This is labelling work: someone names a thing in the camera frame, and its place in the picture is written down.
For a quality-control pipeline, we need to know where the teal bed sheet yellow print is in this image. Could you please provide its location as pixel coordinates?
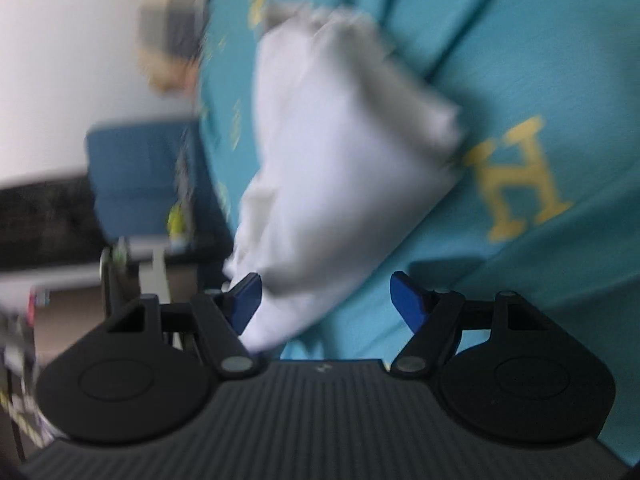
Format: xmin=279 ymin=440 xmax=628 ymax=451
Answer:
xmin=195 ymin=0 xmax=640 ymax=471

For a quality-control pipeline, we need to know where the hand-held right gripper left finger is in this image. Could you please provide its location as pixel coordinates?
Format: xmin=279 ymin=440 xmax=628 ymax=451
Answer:
xmin=108 ymin=272 xmax=264 ymax=379

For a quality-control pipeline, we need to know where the white t-shirt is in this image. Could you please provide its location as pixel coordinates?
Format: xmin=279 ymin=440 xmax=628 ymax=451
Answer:
xmin=222 ymin=4 xmax=466 ymax=357

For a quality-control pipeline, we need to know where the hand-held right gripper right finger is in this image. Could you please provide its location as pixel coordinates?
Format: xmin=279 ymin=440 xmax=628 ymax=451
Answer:
xmin=389 ymin=271 xmax=539 ymax=378

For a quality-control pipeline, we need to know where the checkered pillow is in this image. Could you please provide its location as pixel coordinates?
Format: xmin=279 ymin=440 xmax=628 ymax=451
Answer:
xmin=135 ymin=0 xmax=221 ymax=96

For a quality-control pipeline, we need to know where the yellow green toy figure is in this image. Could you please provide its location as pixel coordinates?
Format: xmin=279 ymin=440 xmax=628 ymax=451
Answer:
xmin=166 ymin=203 xmax=188 ymax=239

